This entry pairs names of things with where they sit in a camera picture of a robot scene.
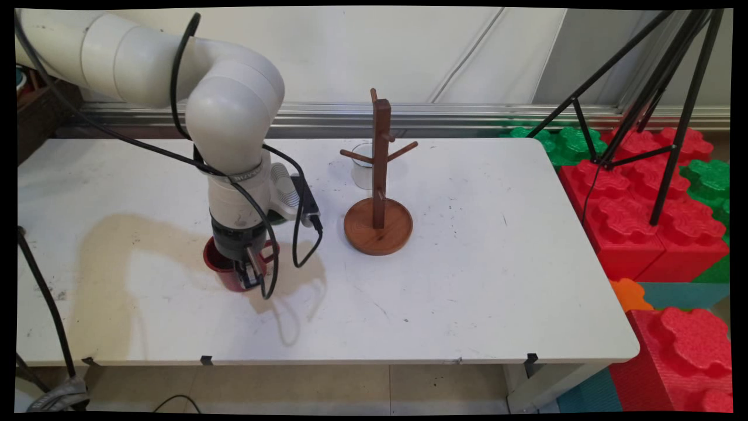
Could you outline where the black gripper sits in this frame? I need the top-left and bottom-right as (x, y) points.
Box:
(209, 218), (272, 291)

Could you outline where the red enamel mug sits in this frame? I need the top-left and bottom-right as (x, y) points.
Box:
(202, 236), (281, 294)

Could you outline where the white enamel mug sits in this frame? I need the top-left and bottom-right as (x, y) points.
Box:
(351, 143), (375, 191)

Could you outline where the brown wooden mug tree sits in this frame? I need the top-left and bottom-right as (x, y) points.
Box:
(339, 88), (419, 256)

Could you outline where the grey fabric bundle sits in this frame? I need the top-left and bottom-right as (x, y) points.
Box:
(26, 376), (91, 413)

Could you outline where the dark brown side cabinet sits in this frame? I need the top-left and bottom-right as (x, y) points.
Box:
(16, 79), (82, 164)

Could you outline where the white table leg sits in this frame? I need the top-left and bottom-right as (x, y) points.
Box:
(504, 361), (608, 413)

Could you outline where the green foam building block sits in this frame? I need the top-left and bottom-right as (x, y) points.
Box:
(501, 120), (608, 167)
(678, 158), (731, 246)
(691, 253), (731, 284)

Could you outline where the teal foam block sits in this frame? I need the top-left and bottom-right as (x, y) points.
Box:
(555, 367), (624, 413)

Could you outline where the red foam building block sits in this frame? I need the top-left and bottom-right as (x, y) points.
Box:
(601, 126), (715, 167)
(558, 158), (731, 283)
(608, 306), (734, 413)

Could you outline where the orange foam piece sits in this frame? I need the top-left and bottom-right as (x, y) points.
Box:
(608, 277), (654, 313)

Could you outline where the teal foam mat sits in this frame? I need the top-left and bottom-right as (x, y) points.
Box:
(636, 282), (731, 310)

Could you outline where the black tripod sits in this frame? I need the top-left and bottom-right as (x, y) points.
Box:
(526, 9), (725, 226)

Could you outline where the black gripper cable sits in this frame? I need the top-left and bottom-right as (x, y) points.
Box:
(15, 11), (280, 300)

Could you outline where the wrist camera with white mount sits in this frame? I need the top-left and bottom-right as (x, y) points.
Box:
(269, 163), (323, 233)

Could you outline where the grey cable strap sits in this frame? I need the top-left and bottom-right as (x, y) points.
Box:
(225, 163), (265, 183)

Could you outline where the thin black floor cable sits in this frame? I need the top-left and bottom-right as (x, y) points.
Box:
(153, 395), (203, 413)

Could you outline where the black camera cable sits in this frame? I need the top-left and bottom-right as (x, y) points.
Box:
(169, 13), (324, 268)

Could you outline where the aluminium wall rail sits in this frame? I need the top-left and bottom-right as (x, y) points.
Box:
(75, 101), (731, 132)

